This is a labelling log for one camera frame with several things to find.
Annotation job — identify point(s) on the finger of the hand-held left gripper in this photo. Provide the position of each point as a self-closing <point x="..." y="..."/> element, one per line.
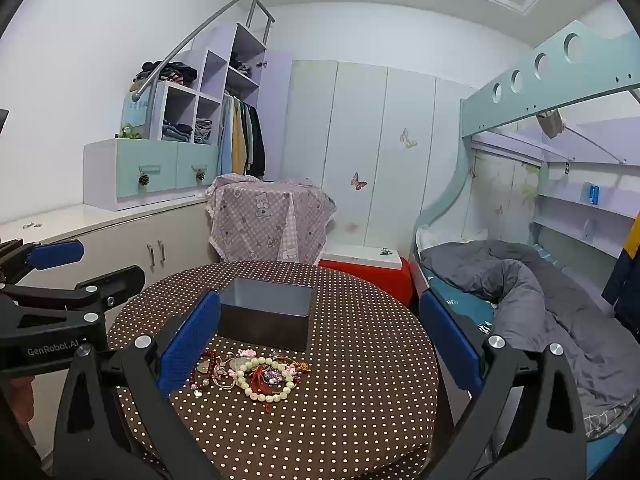
<point x="55" y="253"/>
<point x="120" y="282"/>

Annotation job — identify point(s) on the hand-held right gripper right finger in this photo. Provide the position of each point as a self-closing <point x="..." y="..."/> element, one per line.
<point x="450" y="340"/>

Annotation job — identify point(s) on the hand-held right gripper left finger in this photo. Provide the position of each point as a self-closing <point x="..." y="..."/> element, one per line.
<point x="190" y="345"/>

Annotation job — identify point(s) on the pale jade pendant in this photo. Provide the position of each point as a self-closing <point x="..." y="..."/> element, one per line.
<point x="204" y="369"/>

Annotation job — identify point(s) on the grey metal tin box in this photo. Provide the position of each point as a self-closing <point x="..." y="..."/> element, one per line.
<point x="265" y="330"/>

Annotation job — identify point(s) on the person's left hand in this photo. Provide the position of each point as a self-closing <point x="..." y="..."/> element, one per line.
<point x="21" y="400"/>

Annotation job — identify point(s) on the beige low cabinet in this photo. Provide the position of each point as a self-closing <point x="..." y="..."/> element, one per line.
<point x="125" y="245"/>

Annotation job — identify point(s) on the small metal clips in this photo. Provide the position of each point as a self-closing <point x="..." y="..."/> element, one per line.
<point x="31" y="224"/>

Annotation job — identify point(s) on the grey duvet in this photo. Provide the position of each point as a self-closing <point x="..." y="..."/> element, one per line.
<point x="540" y="310"/>

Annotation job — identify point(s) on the teal drawer cabinet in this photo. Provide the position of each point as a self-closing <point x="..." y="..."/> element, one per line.
<point x="125" y="160"/>

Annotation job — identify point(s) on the white board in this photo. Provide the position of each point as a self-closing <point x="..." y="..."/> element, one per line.
<point x="357" y="255"/>

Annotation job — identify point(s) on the dark flat screen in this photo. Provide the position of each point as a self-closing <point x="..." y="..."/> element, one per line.
<point x="3" y="122"/>

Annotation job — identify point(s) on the green plant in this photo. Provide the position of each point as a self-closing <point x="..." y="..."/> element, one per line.
<point x="127" y="132"/>

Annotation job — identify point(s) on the brown polka-dot tablecloth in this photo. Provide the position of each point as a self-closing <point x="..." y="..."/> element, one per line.
<point x="325" y="410"/>

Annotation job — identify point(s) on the pink checked bear cloth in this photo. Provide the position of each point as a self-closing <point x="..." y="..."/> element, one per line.
<point x="270" y="220"/>

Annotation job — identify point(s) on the folded blue jeans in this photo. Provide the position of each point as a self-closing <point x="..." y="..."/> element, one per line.
<point x="176" y="132"/>

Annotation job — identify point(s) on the folded grey-blue clothes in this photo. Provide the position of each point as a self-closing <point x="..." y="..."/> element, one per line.
<point x="202" y="132"/>

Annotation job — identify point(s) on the light blue hanging shirt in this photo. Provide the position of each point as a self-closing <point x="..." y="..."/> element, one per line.
<point x="226" y="135"/>

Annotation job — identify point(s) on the pink butterfly sticker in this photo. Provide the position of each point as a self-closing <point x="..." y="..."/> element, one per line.
<point x="358" y="181"/>

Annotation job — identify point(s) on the navy and yellow jacket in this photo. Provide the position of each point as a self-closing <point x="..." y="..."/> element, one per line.
<point x="625" y="285"/>

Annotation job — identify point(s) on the yellow hanging garment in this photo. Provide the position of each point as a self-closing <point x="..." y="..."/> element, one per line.
<point x="239" y="135"/>

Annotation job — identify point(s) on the black hanging jacket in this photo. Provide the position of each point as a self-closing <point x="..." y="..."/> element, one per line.
<point x="257" y="145"/>

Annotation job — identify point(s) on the grey hanging garment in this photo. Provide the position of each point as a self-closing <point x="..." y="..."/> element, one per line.
<point x="248" y="130"/>

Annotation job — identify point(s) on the small blue box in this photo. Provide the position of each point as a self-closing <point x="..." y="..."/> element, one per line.
<point x="594" y="195"/>

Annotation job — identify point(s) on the beige butterfly sticker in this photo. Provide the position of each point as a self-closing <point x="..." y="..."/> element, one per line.
<point x="408" y="139"/>

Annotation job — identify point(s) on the pile of dark clothes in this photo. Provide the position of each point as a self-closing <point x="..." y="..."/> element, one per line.
<point x="170" y="72"/>

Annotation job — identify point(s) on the white wardrobe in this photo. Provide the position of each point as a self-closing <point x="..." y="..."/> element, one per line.
<point x="350" y="135"/>

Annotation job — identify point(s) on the lavender stepped shelf unit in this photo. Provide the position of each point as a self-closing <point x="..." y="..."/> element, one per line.
<point x="215" y="70"/>

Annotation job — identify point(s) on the beige hanging pouch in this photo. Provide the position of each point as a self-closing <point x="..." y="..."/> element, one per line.
<point x="550" y="124"/>

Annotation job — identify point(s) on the dark clothes in shelf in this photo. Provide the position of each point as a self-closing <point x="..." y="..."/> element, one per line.
<point x="240" y="67"/>

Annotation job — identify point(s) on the grey metal handrail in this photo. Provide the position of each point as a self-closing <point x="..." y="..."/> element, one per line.
<point x="200" y="35"/>

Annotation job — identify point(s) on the lavender wall shelves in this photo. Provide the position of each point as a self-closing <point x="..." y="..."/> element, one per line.
<point x="575" y="210"/>

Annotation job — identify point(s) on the teal bunk bed frame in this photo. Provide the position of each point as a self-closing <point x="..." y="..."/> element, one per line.
<point x="525" y="92"/>

